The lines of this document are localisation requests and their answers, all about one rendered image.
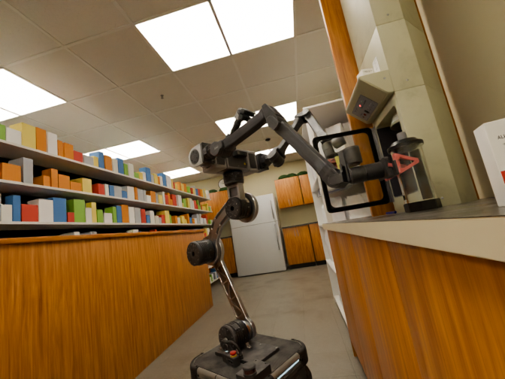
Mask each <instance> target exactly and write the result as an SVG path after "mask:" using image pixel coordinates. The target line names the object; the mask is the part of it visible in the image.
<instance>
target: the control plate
mask: <svg viewBox="0 0 505 379"><path fill-rule="evenodd" d="M361 101H363V102H361ZM370 103H371V105H370ZM359 105H361V107H360V106H359ZM377 105H378V103H376V102H374V101H372V100H371V99H369V98H367V97H365V96H363V95H360V96H359V98H358V101H357V102H356V105H355V107H354V109H353V111H352V114H354V115H356V116H358V117H360V118H362V119H363V120H366V121H367V120H368V119H369V117H370V116H371V114H372V113H373V111H374V109H375V108H376V106H377ZM368 106H370V107H368ZM367 108H368V109H369V110H367ZM364 110H366V111H368V112H369V114H368V113H366V112H364ZM364 114H366V116H365V115H364ZM363 117H364V118H363Z"/></svg>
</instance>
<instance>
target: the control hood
mask: <svg viewBox="0 0 505 379"><path fill-rule="evenodd" d="M393 92H394V88H393V86H392V81H391V78H390V75H389V70H385V71H379V72H376V73H373V74H367V75H364V76H361V77H359V78H358V80H357V83H356V85H355V88H354V90H353V93H352V96H351V98H350V100H349V104H348V105H347V108H346V113H347V114H349V115H351V116H353V117H354V118H356V119H358V120H360V121H362V122H363V123H366V124H371V123H372V122H373V121H374V120H375V118H376V116H377V115H378V113H379V112H380V111H381V110H382V108H383V106H384V105H385V104H386V102H387V101H388V100H389V98H390V97H391V95H392V93H393ZM360 95H363V96H365V97H367V98H369V99H371V100H372V101H374V102H376V103H378V105H377V106H376V108H375V109H374V111H373V113H372V114H371V116H370V117H369V119H368V120H367V121H366V120H363V119H362V118H360V117H358V116H356V115H354V114H352V111H353V109H354V107H355V105H356V102H357V101H358V98H359V96H360Z"/></svg>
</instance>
